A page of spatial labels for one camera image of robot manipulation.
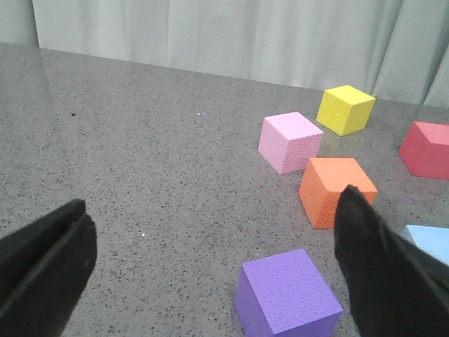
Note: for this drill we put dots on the yellow foam cube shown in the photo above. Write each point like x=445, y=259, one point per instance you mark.
x=345, y=109

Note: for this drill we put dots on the light blue foam cube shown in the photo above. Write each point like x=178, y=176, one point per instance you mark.
x=432, y=240

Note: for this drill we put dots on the red foam cube centre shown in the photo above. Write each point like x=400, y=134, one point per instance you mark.
x=425, y=150

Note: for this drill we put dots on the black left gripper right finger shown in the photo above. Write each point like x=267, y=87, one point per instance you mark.
x=395, y=288

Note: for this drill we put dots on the orange foam cube left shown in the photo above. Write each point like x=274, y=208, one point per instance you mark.
x=324, y=180

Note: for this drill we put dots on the white curtain backdrop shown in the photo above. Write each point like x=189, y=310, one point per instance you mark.
x=396, y=50

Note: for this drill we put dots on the purple foam cube left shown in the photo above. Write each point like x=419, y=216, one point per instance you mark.
x=285, y=295

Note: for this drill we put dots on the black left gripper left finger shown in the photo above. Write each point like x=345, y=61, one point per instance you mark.
x=45, y=267

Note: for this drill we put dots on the pink foam cube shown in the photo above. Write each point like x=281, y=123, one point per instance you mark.
x=288, y=141

